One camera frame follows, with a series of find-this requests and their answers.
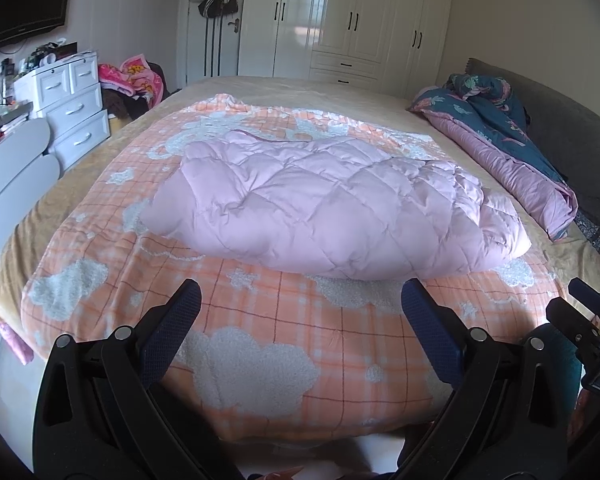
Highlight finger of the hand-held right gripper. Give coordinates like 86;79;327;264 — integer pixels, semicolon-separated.
567;277;600;313
545;297;600;348

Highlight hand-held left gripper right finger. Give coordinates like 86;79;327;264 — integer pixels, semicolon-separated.
401;279;578;480

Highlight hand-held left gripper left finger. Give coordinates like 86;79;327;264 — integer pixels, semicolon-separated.
32;279;202;480

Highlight pink quilted jacket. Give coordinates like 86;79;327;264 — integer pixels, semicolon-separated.
139;130;533;281

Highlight dark clothes pile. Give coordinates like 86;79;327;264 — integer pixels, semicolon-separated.
102;87;156;121

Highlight dark floral pillow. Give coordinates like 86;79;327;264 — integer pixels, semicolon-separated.
575;210;600;253

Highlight orange plaid blanket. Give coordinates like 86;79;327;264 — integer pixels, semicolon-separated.
20;92;568;443

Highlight teal floral quilt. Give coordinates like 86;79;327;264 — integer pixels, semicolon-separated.
406;72;580;243

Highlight pink cloth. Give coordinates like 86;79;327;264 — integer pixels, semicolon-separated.
0;320;35;366

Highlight grey headboard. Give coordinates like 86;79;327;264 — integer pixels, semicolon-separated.
462;57;600;281

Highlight white curved desk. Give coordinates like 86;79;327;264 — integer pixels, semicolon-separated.
0;117;62;271

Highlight white drawer cabinet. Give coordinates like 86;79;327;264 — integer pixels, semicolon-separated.
12;51;112;171

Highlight pink cartoon blanket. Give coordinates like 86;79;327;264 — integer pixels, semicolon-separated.
98;54;167;103

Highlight beige bed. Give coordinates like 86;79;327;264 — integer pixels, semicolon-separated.
0;75;600;456

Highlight grey set-top box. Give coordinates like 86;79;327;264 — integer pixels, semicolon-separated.
0;102;33;128

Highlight white door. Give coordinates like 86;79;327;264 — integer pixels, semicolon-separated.
177;0;248;88

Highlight black box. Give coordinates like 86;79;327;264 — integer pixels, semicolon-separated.
30;42;78;63

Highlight white wardrobe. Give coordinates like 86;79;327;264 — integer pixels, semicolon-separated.
237;0;456;98

